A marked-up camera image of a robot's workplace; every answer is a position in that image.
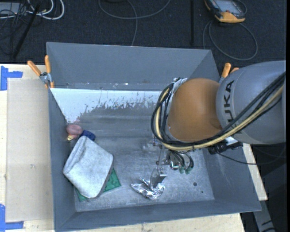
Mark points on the crumpled silver foil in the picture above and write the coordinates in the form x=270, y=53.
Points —
x=149, y=192

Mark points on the green flat block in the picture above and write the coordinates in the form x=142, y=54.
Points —
x=114, y=180

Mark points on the dark blue small object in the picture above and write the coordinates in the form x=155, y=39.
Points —
x=90, y=134

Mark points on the white folded cloth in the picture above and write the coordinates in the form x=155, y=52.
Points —
x=88, y=165

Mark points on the black cylinder on white bracket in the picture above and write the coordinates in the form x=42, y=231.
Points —
x=217, y=148

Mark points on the pale wood flat board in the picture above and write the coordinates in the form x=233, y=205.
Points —
x=26, y=153

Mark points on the grey metal bin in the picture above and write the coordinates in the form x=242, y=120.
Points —
x=135, y=153

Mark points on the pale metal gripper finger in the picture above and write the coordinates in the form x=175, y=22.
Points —
x=156, y=177
x=160, y=157

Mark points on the pink toy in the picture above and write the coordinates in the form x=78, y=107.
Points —
x=74, y=129

